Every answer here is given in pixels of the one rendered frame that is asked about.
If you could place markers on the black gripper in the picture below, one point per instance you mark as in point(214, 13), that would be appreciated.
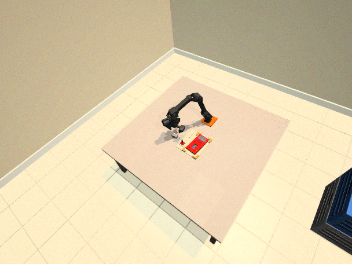
point(174, 125)

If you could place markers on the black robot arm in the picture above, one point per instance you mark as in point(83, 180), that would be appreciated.
point(172, 115)

